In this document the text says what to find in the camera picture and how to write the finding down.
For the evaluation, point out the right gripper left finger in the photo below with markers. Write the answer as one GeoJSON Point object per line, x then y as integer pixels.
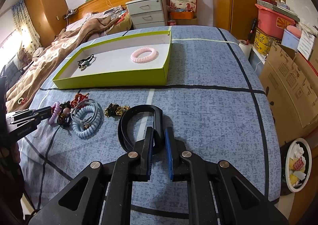
{"type": "Point", "coordinates": [146, 155]}

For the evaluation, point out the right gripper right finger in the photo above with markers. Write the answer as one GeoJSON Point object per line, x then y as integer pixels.
{"type": "Point", "coordinates": [169, 137]}

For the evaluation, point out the black wristband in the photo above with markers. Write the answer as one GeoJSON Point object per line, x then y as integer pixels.
{"type": "Point", "coordinates": [157, 125]}

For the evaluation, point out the grey elastic hair band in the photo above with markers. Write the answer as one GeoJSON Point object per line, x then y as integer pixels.
{"type": "Point", "coordinates": [86, 113]}

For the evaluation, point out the gold black hair clip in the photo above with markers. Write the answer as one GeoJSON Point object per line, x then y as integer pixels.
{"type": "Point", "coordinates": [115, 110]}

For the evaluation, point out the red gold knot ornament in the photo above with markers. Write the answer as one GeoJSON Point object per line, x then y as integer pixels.
{"type": "Point", "coordinates": [78, 98]}

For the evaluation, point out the left hand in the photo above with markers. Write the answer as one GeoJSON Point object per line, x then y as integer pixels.
{"type": "Point", "coordinates": [12, 151]}

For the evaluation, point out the brown blanket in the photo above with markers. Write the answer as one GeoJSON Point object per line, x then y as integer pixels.
{"type": "Point", "coordinates": [22, 93]}

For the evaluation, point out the blue plaid bedsheet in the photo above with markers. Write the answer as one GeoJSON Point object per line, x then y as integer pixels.
{"type": "Point", "coordinates": [227, 160]}

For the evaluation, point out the floral curtain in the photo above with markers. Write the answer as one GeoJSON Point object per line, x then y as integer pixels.
{"type": "Point", "coordinates": [30, 39]}

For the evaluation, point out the green white shallow box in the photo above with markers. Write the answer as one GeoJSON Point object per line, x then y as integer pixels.
{"type": "Point", "coordinates": [108, 63]}

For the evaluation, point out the cola bottle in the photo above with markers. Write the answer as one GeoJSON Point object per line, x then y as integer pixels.
{"type": "Point", "coordinates": [171, 22]}

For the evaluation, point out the toilet paper roll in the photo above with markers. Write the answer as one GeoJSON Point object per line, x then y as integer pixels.
{"type": "Point", "coordinates": [245, 47]}

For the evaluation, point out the wooden wardrobe left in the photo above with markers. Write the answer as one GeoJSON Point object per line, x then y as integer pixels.
{"type": "Point", "coordinates": [47, 17]}

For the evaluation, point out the orange box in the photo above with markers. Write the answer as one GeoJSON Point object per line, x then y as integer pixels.
{"type": "Point", "coordinates": [182, 15]}

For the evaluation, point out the trash bin with litter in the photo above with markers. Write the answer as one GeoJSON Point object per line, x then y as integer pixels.
{"type": "Point", "coordinates": [296, 163]}

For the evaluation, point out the grey three-drawer cabinet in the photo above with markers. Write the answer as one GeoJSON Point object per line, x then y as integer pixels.
{"type": "Point", "coordinates": [148, 13]}

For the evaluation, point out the large cardboard box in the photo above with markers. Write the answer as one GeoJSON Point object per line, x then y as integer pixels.
{"type": "Point", "coordinates": [290, 84]}

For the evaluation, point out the yellow patterned box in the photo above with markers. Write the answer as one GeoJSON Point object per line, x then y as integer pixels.
{"type": "Point", "coordinates": [263, 42]}

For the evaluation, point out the red white shopping bag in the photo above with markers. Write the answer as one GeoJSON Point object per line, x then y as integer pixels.
{"type": "Point", "coordinates": [187, 5]}

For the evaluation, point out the wooden headboard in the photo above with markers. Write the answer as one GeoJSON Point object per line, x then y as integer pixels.
{"type": "Point", "coordinates": [92, 6]}

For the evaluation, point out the pink plastic bin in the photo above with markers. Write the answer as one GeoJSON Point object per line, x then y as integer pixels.
{"type": "Point", "coordinates": [273, 23]}

